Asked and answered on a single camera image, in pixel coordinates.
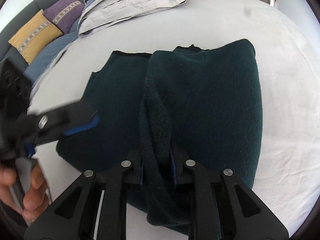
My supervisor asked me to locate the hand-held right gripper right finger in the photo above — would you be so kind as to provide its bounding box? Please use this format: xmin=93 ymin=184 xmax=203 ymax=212
xmin=170 ymin=145 xmax=289 ymax=240

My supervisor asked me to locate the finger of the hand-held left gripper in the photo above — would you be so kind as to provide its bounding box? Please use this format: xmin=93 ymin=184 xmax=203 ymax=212
xmin=32 ymin=101 xmax=99 ymax=137
xmin=36 ymin=116 xmax=101 ymax=146

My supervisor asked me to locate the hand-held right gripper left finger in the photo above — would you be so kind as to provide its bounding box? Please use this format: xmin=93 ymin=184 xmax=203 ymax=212
xmin=25 ymin=150 xmax=145 ymax=240

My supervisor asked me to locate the dark green knit sweater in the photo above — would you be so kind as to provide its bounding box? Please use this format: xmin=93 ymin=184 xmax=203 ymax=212
xmin=56 ymin=39 xmax=263 ymax=235

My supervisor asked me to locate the person's left hand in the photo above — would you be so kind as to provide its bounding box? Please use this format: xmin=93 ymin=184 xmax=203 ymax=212
xmin=0 ymin=164 xmax=52 ymax=223

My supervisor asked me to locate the blue bed pillow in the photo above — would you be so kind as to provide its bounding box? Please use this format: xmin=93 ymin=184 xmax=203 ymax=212
xmin=24 ymin=31 xmax=80 ymax=87

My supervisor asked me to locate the yellow patterned cushion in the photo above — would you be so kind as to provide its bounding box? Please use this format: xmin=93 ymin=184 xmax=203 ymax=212
xmin=8 ymin=9 xmax=64 ymax=64

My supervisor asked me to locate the purple patterned cushion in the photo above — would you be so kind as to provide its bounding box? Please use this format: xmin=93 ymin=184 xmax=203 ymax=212
xmin=43 ymin=0 xmax=85 ymax=34

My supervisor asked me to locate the folded grey and blue duvet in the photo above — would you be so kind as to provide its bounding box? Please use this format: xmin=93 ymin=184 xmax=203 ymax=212
xmin=78 ymin=0 xmax=197 ymax=38

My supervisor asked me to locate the bed with white sheet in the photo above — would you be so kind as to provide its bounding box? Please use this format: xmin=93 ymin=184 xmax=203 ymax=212
xmin=0 ymin=0 xmax=320 ymax=240

